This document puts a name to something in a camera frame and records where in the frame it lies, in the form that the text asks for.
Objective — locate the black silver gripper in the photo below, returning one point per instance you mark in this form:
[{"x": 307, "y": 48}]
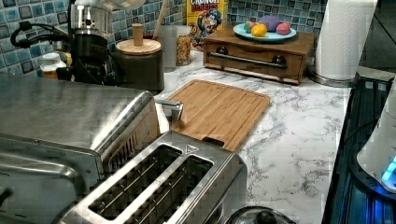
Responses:
[{"x": 89, "y": 23}]

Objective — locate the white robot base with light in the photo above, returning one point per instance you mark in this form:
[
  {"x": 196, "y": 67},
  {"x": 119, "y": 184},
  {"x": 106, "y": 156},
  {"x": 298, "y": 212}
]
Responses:
[{"x": 374, "y": 164}]

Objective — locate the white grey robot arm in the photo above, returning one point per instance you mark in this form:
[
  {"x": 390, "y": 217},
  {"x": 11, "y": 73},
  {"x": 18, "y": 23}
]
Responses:
[{"x": 123, "y": 5}]

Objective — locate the stainless steel toaster oven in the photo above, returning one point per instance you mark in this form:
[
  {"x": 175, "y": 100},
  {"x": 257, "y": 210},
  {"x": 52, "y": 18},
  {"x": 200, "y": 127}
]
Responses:
[{"x": 59, "y": 139}]

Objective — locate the small bottle with white cap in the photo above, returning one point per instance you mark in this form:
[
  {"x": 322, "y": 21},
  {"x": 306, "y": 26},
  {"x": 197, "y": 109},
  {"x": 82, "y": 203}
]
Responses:
[{"x": 51, "y": 62}]

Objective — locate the dark canister with wooden lid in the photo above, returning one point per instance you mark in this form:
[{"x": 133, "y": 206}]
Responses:
[{"x": 138, "y": 62}]

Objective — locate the wooden spoon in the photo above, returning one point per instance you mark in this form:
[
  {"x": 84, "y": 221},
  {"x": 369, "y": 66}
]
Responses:
[{"x": 160, "y": 19}]

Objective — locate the clear empty glass jar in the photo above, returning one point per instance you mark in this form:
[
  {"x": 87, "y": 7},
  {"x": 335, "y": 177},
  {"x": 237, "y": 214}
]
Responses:
[{"x": 168, "y": 39}]

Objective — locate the glass jar of cereal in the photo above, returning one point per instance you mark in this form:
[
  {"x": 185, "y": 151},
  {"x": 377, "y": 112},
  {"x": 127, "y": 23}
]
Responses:
[{"x": 183, "y": 45}]

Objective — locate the yellow cereal box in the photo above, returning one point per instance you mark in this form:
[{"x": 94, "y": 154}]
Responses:
[{"x": 204, "y": 18}]

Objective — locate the light blue plate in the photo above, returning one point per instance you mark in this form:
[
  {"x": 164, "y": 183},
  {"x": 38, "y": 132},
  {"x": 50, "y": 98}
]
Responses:
[{"x": 239, "y": 29}]

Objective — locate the red toy strawberry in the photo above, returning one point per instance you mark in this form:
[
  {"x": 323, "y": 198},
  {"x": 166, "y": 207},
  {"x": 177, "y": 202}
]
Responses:
[{"x": 248, "y": 26}]

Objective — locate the bamboo cutting board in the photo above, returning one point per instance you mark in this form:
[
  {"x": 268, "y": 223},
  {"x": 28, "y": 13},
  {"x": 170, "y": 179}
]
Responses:
[{"x": 221, "y": 112}]

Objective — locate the yellow toy lemon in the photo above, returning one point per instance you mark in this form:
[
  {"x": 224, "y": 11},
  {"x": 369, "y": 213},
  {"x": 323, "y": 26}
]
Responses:
[{"x": 259, "y": 30}]

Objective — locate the purple toy fruit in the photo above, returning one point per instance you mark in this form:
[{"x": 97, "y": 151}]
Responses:
[{"x": 271, "y": 22}]

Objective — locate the stainless steel two-slot toaster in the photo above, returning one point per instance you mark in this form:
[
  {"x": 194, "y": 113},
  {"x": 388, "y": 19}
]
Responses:
[{"x": 175, "y": 180}]

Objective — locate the pink toy fruit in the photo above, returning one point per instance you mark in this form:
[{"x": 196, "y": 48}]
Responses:
[{"x": 283, "y": 28}]

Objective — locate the wooden drawer box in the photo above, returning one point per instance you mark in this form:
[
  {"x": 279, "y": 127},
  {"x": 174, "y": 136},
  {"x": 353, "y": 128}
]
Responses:
[{"x": 284, "y": 61}]

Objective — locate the steel kettle with black knob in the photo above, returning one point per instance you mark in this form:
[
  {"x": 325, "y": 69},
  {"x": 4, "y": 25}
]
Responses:
[{"x": 258, "y": 215}]

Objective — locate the paper towel roll on holder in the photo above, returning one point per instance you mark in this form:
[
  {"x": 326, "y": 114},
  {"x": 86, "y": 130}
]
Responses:
[{"x": 341, "y": 41}]

